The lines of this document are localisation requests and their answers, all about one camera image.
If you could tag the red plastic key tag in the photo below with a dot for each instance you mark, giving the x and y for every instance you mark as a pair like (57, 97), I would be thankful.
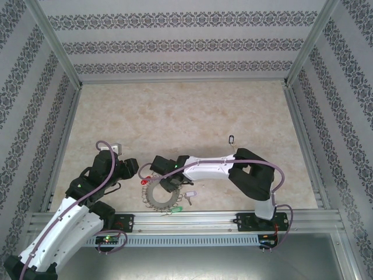
(144, 182)

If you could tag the pale lilac key tag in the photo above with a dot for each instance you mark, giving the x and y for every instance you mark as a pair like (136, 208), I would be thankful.
(190, 194)

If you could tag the green plastic key tag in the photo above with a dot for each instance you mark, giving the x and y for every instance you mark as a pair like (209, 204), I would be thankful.
(176, 210)

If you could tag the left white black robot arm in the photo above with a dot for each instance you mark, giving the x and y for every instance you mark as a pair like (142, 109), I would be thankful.
(75, 230)

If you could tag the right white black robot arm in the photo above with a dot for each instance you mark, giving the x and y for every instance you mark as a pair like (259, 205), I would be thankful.
(209, 173)

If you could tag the small circuit board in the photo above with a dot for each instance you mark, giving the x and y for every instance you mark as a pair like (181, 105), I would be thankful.
(265, 237)
(107, 239)

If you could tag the black plastic key tag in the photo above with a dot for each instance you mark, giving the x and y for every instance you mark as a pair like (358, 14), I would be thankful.
(231, 139)

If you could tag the grey metal sheet panel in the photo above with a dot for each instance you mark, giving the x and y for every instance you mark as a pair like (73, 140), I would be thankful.
(186, 265)

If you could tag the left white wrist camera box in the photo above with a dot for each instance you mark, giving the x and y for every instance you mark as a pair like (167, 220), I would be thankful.
(115, 148)

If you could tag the aluminium side rail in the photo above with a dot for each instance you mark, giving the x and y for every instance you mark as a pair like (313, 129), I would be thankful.
(62, 146)
(306, 146)

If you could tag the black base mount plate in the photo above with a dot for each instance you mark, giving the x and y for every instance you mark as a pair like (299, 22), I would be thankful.
(244, 221)
(126, 223)

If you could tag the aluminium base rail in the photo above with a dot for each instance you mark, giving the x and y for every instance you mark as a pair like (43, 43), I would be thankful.
(186, 221)

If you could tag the aluminium back rail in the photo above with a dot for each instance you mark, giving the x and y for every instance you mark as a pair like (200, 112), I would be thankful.
(183, 80)

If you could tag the aluminium frame bar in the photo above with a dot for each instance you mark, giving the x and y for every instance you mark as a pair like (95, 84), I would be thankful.
(27, 243)
(346, 262)

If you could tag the aluminium frame post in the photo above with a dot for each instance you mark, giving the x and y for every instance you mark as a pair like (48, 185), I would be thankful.
(309, 43)
(56, 43)

